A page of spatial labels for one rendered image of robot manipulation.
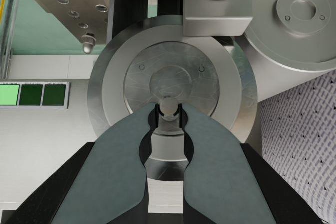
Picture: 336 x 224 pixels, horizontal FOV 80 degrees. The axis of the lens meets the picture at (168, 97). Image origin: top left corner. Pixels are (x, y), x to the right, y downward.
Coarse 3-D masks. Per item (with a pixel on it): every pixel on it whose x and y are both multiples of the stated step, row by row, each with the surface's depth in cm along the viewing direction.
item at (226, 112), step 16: (144, 32) 18; (160, 32) 17; (176, 32) 17; (128, 48) 17; (144, 48) 17; (208, 48) 17; (224, 48) 17; (112, 64) 17; (128, 64) 17; (224, 64) 17; (112, 80) 17; (224, 80) 16; (240, 80) 16; (112, 96) 16; (224, 96) 16; (240, 96) 16; (112, 112) 16; (128, 112) 16; (224, 112) 16; (160, 144) 16; (176, 144) 16; (176, 160) 15
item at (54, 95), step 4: (48, 88) 51; (52, 88) 51; (56, 88) 51; (60, 88) 51; (64, 88) 51; (48, 92) 51; (52, 92) 51; (56, 92) 51; (60, 92) 51; (44, 96) 51; (48, 96) 51; (52, 96) 51; (56, 96) 51; (60, 96) 51; (44, 100) 51; (48, 100) 51; (52, 100) 51; (56, 100) 51; (60, 100) 51; (44, 104) 50; (48, 104) 50; (52, 104) 50; (56, 104) 50; (60, 104) 50
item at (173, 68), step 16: (160, 48) 16; (176, 48) 16; (192, 48) 16; (144, 64) 16; (160, 64) 16; (176, 64) 16; (192, 64) 16; (208, 64) 16; (128, 80) 16; (144, 80) 16; (160, 80) 16; (176, 80) 16; (192, 80) 16; (208, 80) 15; (128, 96) 15; (144, 96) 15; (160, 96) 16; (176, 96) 15; (192, 96) 15; (208, 96) 15; (208, 112) 15; (160, 128) 15; (176, 128) 15
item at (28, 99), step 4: (24, 88) 51; (28, 88) 51; (32, 88) 51; (36, 88) 51; (40, 88) 51; (24, 92) 51; (28, 92) 51; (32, 92) 51; (36, 92) 51; (40, 92) 51; (24, 96) 51; (28, 96) 51; (32, 96) 51; (36, 96) 51; (20, 100) 51; (24, 100) 51; (28, 100) 51; (32, 100) 51; (36, 100) 51; (20, 104) 51; (24, 104) 51; (28, 104) 51; (32, 104) 51; (36, 104) 50
